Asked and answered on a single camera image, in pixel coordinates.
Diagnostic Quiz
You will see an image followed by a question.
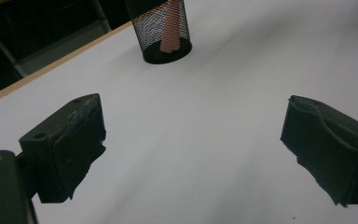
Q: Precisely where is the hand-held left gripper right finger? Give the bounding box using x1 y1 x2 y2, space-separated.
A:
280 94 358 208

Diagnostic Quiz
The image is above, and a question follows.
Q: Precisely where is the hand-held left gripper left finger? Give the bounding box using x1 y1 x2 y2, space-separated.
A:
17 92 107 205

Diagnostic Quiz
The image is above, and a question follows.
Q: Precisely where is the black mesh pen holder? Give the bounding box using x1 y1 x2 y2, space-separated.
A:
124 0 193 65

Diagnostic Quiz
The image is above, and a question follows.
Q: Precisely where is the pink hairbrush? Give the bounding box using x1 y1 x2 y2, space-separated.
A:
159 0 182 53

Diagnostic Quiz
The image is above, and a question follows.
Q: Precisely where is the grey metal desk frame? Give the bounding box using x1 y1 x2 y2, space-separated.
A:
0 0 112 79

